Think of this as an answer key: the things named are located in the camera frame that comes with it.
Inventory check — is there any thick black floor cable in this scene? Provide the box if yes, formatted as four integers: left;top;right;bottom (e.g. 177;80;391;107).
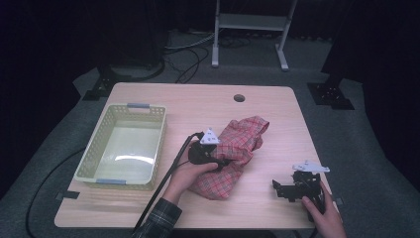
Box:
112;58;166;82

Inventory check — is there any long black floor cable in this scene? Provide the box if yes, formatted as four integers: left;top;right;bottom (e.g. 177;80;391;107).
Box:
25;148;87;238

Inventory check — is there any person's left hand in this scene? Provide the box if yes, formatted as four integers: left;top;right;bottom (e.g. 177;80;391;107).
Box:
162;158;220;206

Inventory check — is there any grey floor cable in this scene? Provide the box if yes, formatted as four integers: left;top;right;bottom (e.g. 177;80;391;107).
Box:
164;32;216;52

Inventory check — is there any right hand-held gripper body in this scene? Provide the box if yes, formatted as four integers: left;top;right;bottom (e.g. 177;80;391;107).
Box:
278;161;331;222

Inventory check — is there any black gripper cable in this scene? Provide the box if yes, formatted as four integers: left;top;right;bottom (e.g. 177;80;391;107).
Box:
133;131;206;234

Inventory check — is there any red plaid cloth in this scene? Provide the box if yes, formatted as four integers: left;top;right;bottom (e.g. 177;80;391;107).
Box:
188;115;270;201

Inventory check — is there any cream plastic basket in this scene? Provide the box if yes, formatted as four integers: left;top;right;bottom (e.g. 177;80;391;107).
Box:
72;102;167;192

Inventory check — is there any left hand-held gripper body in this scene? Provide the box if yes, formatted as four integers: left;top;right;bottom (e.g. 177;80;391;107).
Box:
187;127;229;172

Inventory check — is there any white metal stand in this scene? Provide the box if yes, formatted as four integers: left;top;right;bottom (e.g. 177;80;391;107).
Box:
211;0;298;72

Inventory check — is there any black stand base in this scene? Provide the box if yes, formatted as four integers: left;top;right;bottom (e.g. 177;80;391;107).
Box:
82;63;133;102
306;77;356;111

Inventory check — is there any person's right hand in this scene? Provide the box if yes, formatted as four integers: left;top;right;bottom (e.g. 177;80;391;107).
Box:
300;182;348;238

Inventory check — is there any thin black floor cable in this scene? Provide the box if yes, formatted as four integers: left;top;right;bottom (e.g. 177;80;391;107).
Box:
173;46;211;84

